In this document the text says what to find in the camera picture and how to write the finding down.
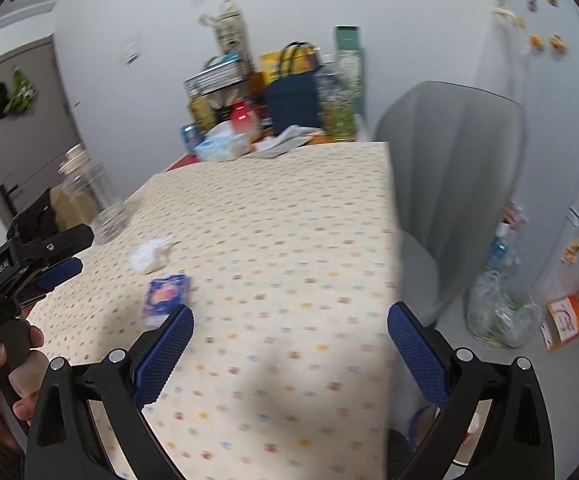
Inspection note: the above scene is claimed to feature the blue label plastic bottle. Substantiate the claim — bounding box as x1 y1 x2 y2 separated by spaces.
487 237 510 268

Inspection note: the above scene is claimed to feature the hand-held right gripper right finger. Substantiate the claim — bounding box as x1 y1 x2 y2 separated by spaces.
387 301 555 480

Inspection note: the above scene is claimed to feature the clear plastic water jug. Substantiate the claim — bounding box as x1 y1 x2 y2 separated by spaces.
58 144 135 246

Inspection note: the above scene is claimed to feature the navy lunch bag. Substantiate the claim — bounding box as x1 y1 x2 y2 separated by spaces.
263 42 323 136

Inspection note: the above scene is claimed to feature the large clear plastic bottle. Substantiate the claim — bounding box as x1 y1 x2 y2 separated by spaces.
314 62 357 142

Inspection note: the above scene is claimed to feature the purple printed plastic wrapper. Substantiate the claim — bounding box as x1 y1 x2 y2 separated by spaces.
142 274 191 328

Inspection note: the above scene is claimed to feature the black wire basket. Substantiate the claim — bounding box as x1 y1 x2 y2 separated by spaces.
183 62 255 98

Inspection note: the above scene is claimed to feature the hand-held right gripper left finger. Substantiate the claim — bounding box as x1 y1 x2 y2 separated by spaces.
23 304 195 480

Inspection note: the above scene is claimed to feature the grey door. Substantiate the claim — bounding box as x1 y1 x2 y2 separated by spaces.
0 37 85 231

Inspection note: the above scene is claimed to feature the dotted cream tablecloth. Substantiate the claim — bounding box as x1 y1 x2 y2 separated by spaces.
26 141 410 480

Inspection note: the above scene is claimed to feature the white printed tote bag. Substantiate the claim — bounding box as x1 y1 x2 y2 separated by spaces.
200 0 250 61

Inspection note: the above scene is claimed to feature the red and white vase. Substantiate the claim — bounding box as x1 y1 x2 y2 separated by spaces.
229 100 260 136

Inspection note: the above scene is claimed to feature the white waste bin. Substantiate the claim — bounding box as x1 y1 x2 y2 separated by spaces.
404 402 493 466

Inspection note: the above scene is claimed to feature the green box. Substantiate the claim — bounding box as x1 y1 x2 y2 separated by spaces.
333 25 365 111

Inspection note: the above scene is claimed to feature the blue white tissue pack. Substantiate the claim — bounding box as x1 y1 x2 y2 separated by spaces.
194 121 252 162

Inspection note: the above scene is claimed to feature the blue drink can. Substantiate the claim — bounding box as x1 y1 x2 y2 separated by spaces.
180 124 205 153

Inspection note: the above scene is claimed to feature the grey chair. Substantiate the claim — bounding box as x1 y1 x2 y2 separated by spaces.
373 81 527 326

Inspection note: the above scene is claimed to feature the yellow snack packet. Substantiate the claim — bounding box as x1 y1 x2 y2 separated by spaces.
259 50 320 86

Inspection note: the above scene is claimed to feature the clear plastic bag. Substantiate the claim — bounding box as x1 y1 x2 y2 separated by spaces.
467 270 543 348

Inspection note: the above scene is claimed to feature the small white tissue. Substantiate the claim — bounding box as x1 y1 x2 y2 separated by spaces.
130 237 172 275

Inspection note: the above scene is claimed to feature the white refrigerator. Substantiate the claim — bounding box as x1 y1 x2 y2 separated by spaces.
469 0 579 321

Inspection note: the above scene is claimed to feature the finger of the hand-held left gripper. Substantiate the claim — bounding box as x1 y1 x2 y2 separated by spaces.
19 257 84 307
6 224 95 267

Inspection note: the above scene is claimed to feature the wooden chair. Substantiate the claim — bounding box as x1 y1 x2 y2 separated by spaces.
49 185 95 226

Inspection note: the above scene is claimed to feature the green patterned cloth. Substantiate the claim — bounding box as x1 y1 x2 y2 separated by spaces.
4 69 39 116

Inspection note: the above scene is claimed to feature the white cloth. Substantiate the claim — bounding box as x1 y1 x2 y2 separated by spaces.
249 125 325 153

